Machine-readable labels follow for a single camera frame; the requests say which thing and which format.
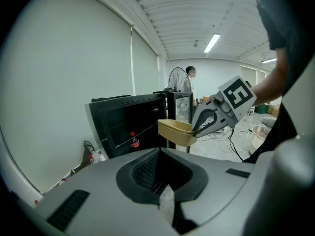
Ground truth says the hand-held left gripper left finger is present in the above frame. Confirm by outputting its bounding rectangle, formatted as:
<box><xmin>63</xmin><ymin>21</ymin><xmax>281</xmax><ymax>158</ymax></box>
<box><xmin>34</xmin><ymin>147</ymin><xmax>182</xmax><ymax>236</ymax></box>

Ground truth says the wire fridge shelf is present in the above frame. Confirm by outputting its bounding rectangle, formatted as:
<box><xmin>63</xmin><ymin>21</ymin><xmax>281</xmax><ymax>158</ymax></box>
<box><xmin>115</xmin><ymin>122</ymin><xmax>158</xmax><ymax>149</ymax></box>

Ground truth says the person's black shirt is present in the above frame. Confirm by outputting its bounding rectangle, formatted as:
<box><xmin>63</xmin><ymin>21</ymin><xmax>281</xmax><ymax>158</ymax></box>
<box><xmin>243</xmin><ymin>0</ymin><xmax>315</xmax><ymax>164</ymax></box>

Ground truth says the black standing fan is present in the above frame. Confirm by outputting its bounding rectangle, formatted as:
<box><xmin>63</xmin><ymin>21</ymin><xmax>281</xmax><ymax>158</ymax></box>
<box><xmin>153</xmin><ymin>67</ymin><xmax>192</xmax><ymax>94</ymax></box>

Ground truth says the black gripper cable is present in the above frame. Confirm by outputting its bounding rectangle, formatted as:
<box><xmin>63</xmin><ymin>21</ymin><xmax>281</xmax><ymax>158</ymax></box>
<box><xmin>228</xmin><ymin>127</ymin><xmax>245</xmax><ymax>163</ymax></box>

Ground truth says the black fridge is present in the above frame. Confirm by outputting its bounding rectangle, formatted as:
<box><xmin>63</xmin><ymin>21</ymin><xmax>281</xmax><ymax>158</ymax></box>
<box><xmin>85</xmin><ymin>93</ymin><xmax>168</xmax><ymax>160</ymax></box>

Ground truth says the glass door cooler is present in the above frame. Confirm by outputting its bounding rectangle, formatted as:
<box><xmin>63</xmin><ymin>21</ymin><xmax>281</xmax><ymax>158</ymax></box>
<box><xmin>166</xmin><ymin>91</ymin><xmax>194</xmax><ymax>153</ymax></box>

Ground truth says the green box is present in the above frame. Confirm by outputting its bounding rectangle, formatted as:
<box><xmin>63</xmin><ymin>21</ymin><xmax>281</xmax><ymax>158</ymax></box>
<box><xmin>254</xmin><ymin>104</ymin><xmax>268</xmax><ymax>115</ymax></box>

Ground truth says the round clear table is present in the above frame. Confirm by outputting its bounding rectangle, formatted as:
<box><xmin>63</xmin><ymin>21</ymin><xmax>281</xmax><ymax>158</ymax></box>
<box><xmin>249</xmin><ymin>123</ymin><xmax>273</xmax><ymax>156</ymax></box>

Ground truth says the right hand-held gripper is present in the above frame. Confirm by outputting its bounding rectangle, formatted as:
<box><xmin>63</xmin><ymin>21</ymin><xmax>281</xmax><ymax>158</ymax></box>
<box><xmin>191</xmin><ymin>75</ymin><xmax>257</xmax><ymax>138</ymax></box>

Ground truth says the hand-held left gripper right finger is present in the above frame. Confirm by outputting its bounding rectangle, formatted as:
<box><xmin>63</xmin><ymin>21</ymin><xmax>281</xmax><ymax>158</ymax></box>
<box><xmin>160</xmin><ymin>147</ymin><xmax>256</xmax><ymax>236</ymax></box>

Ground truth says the white blind cord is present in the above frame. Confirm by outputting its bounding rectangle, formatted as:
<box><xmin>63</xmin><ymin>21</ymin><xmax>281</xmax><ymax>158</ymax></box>
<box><xmin>129</xmin><ymin>25</ymin><xmax>137</xmax><ymax>96</ymax></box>

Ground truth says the person's right forearm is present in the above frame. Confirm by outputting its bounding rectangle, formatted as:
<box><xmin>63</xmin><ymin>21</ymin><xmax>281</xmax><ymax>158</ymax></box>
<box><xmin>250</xmin><ymin>47</ymin><xmax>290</xmax><ymax>107</ymax></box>

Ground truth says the cardboard box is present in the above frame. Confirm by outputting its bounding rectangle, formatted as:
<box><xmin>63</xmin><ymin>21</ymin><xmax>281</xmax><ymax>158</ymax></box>
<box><xmin>267</xmin><ymin>104</ymin><xmax>281</xmax><ymax>116</ymax></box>

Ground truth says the grey cushion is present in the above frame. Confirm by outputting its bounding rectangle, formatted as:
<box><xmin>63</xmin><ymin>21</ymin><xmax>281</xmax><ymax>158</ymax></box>
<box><xmin>261</xmin><ymin>117</ymin><xmax>278</xmax><ymax>129</ymax></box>

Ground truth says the cola bottle red label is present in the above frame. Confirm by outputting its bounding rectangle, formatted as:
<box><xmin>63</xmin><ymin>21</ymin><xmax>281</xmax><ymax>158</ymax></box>
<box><xmin>129</xmin><ymin>131</ymin><xmax>140</xmax><ymax>152</ymax></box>

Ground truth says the yellow plastic container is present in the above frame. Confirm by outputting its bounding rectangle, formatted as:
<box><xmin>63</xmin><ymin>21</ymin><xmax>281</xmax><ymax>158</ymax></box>
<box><xmin>157</xmin><ymin>119</ymin><xmax>198</xmax><ymax>148</ymax></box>

